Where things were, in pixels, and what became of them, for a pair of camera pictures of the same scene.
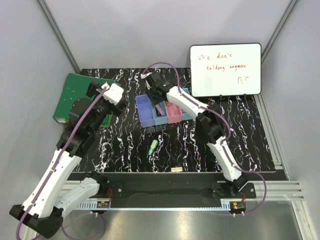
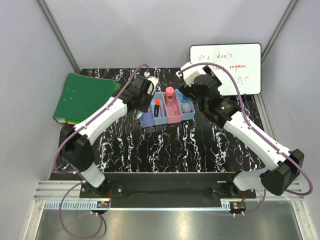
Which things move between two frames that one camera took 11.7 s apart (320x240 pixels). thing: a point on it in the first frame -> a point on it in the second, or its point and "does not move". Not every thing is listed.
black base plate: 183,187 does not move
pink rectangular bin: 174,112 does not move
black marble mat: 122,145 does not move
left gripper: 118,109 -> 144,109
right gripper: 155,101 -> 188,91
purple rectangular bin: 145,110 does not move
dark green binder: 74,87 does not move
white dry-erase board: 225,69 does not move
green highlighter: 152,146 -> 139,114
